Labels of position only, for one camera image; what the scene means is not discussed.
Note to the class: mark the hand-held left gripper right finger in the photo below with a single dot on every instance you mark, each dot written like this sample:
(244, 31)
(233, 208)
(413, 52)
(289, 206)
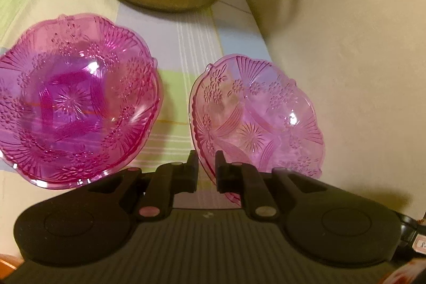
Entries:
(219, 172)

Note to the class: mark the pink patterned glass bowl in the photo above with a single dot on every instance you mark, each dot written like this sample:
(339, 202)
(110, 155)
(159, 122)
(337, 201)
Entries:
(73, 94)
(253, 124)

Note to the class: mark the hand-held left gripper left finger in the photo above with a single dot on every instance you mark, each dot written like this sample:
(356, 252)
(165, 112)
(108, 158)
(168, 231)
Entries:
(192, 172)

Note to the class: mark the checked tablecloth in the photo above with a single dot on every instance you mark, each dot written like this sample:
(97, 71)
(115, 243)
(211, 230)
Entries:
(186, 47)

